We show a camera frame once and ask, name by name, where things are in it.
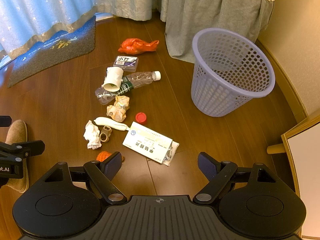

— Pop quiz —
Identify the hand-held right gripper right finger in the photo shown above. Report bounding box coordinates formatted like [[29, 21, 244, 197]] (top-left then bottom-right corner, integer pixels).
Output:
[[194, 151, 277, 205]]

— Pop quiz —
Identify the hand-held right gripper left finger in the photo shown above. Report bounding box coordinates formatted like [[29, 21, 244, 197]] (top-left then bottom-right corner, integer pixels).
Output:
[[44, 151, 128, 205]]

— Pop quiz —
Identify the white tissue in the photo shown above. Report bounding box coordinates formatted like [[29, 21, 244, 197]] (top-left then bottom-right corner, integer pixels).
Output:
[[83, 120, 102, 150]]

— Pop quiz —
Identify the white medicine box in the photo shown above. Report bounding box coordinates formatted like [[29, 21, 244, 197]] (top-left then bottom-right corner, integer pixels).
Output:
[[122, 121, 173, 164]]

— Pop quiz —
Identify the beige wrapper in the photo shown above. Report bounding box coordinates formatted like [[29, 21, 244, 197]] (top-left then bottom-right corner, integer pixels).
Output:
[[107, 95, 130, 122]]

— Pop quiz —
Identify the clear plastic bottle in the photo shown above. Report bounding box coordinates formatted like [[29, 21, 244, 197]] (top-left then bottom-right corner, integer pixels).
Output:
[[94, 71, 161, 105]]

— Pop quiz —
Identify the lavender plastic mesh basket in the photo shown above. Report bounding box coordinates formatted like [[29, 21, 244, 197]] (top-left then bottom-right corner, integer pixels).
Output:
[[191, 28, 276, 117]]

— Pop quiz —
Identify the orange peel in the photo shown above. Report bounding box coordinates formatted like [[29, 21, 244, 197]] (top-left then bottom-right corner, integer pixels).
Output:
[[96, 151, 125, 162]]

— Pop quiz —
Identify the beige slipper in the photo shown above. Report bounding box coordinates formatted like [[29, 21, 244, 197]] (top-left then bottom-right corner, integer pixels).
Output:
[[5, 120, 30, 193]]

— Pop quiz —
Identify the small brown plastic piece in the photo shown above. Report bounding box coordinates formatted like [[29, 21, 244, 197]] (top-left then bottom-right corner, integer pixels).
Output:
[[99, 126, 112, 143]]

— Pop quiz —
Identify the clear plastic wrapper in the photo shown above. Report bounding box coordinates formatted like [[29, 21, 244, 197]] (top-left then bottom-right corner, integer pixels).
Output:
[[162, 141, 180, 167]]

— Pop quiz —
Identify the white toothbrush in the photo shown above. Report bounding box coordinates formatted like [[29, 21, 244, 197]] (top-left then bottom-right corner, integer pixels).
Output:
[[94, 117, 129, 132]]

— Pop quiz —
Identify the red bottle cap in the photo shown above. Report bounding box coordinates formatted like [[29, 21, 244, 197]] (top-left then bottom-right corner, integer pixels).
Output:
[[135, 112, 148, 126]]

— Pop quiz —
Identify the white paper cup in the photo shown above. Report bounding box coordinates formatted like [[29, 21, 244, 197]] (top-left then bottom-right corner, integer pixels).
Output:
[[103, 66, 125, 92]]

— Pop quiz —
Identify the blue doormat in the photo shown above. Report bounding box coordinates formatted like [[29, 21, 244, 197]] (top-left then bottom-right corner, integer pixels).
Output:
[[7, 15, 97, 88]]

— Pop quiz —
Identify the small purple plastic box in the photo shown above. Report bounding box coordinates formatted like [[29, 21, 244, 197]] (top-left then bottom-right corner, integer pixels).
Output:
[[114, 56, 140, 72]]

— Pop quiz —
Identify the wooden cabinet with white door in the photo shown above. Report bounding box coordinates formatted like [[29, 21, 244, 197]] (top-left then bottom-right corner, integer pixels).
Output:
[[266, 109, 320, 240]]

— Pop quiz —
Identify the red plastic bag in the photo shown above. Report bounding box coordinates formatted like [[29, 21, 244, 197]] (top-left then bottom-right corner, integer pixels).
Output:
[[118, 38, 160, 55]]

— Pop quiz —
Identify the sheer blue star curtain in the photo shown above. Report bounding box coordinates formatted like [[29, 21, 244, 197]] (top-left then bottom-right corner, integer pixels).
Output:
[[0, 0, 118, 60]]

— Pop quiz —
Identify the grey-green lace-trimmed bed skirt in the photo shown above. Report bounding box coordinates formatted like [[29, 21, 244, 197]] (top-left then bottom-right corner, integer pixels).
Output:
[[160, 0, 277, 64]]

